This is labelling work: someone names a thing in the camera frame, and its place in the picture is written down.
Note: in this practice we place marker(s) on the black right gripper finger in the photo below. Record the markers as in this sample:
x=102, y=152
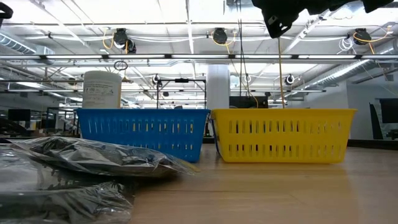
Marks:
x=280, y=18
x=374, y=4

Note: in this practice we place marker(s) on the bagged black item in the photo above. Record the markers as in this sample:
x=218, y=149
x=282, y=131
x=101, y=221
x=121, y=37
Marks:
x=93, y=158
x=62, y=199

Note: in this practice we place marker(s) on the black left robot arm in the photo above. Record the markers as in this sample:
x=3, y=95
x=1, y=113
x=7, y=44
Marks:
x=7, y=12

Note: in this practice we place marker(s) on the black monitor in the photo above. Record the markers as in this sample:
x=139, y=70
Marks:
x=388, y=110
x=248, y=102

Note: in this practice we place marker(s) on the long ceiling light bar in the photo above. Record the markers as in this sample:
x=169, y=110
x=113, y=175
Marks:
x=199, y=57

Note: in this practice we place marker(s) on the white building column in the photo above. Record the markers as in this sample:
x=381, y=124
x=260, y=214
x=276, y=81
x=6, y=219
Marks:
x=217, y=90

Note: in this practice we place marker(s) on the yellow slotted plastic basket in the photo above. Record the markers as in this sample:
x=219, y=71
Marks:
x=280, y=113

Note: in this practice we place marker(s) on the blue slotted plastic basket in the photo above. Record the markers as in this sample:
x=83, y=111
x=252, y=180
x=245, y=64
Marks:
x=143, y=113

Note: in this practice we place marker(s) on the white wipes canister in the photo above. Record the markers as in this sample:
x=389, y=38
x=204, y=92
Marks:
x=101, y=90

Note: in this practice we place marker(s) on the silver ventilation duct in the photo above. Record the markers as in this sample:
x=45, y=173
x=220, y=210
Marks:
x=342, y=73

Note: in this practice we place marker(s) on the black metal rig frame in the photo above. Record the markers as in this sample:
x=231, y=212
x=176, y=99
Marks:
x=182, y=80

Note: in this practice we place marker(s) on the black aluminium table frame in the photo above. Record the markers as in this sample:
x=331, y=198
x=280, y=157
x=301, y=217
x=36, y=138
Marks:
x=373, y=144

